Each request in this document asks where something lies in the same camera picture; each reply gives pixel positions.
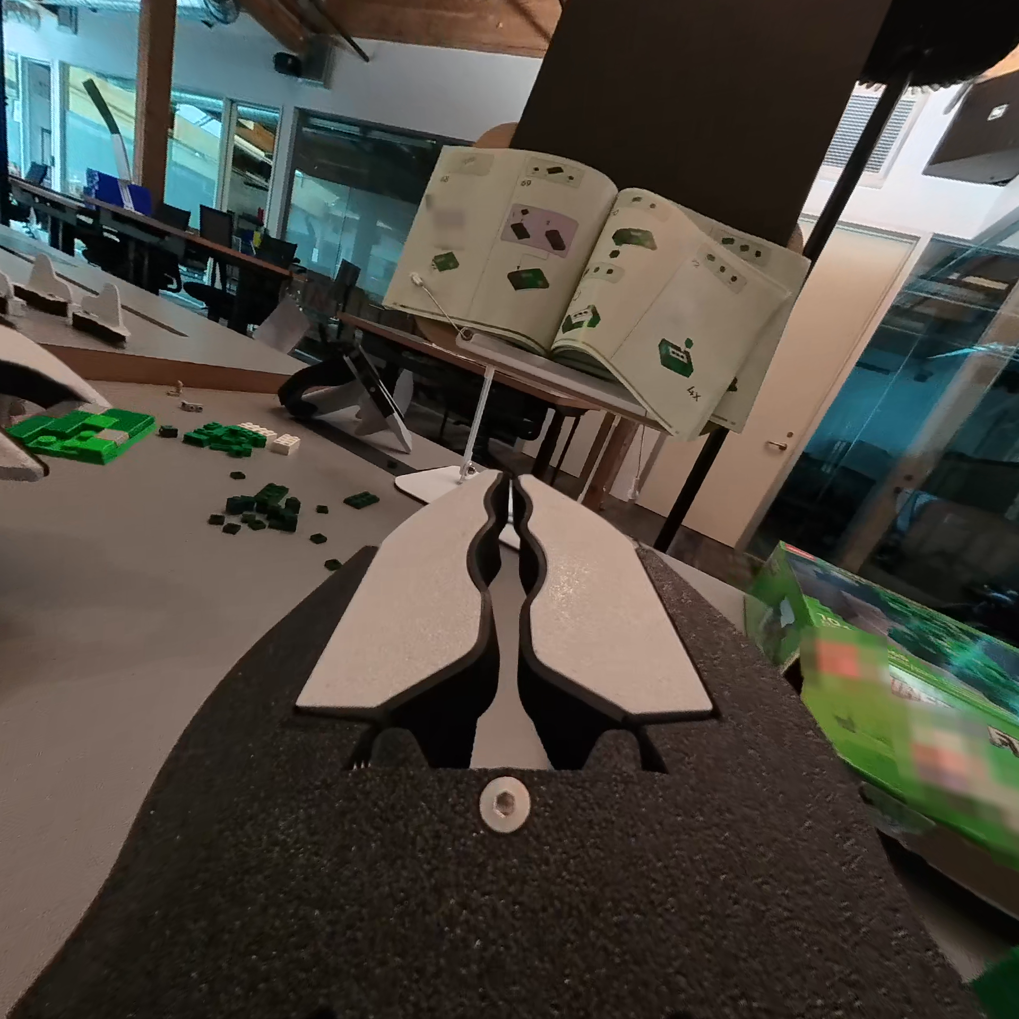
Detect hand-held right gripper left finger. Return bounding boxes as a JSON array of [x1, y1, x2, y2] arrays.
[[295, 470, 511, 772]]

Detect black hanging box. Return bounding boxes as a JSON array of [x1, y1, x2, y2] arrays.
[[923, 67, 1019, 188]]

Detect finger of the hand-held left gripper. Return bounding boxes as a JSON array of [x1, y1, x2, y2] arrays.
[[0, 325, 113, 417], [0, 434, 50, 481]]

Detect green lego plate assembly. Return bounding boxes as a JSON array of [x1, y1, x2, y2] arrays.
[[6, 408, 157, 467]]

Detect wall vent grille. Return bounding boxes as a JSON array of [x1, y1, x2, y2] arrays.
[[822, 86, 918, 172]]

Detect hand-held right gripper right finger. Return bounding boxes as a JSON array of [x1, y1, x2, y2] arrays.
[[509, 473, 716, 773]]

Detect green lego box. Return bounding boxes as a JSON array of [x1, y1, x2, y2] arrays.
[[744, 541, 1019, 873]]

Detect wooden pillar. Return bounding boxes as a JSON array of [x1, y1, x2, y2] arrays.
[[134, 0, 178, 210]]

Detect black curved object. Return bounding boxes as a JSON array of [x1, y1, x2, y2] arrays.
[[277, 362, 359, 421]]

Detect white book stand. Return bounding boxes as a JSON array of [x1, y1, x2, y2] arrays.
[[395, 274, 650, 550]]

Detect scattered dark green lego pieces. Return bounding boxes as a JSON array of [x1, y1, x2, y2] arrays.
[[209, 471, 379, 570]]

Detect white fin-shaped part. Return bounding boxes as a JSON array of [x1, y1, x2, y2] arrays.
[[72, 284, 131, 345], [16, 255, 74, 309]]

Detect open lego instruction booklet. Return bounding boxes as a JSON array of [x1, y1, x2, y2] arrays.
[[382, 145, 811, 441]]

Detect long wooden desk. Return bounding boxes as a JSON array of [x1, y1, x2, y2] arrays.
[[8, 177, 294, 319]]

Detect black office chair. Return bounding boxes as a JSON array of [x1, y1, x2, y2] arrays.
[[185, 205, 240, 319]]

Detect brown wooden table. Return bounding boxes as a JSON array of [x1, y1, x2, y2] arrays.
[[338, 312, 646, 511]]

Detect dark brown board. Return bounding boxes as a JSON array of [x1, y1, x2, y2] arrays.
[[509, 0, 893, 240]]

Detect black pole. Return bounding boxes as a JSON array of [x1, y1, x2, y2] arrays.
[[653, 67, 914, 554]]

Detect white door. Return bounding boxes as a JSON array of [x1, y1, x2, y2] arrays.
[[637, 231, 928, 550]]

